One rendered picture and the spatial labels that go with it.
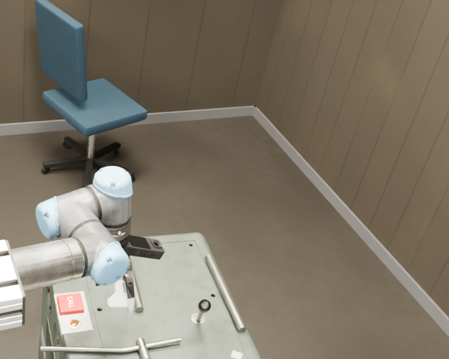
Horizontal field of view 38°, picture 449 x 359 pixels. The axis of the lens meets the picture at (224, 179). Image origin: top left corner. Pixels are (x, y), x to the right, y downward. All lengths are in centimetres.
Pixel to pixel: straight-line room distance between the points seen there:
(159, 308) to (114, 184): 55
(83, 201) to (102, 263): 17
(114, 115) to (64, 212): 271
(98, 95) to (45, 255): 303
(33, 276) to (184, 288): 75
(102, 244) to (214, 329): 62
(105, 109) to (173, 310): 240
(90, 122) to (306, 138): 163
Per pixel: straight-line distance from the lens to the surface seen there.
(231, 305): 179
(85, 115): 393
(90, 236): 122
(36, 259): 115
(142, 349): 164
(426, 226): 392
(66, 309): 173
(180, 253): 193
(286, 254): 401
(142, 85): 476
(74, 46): 375
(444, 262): 387
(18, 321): 73
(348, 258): 415
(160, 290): 181
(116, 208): 133
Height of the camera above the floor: 254
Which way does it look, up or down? 34 degrees down
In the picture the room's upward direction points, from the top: 13 degrees clockwise
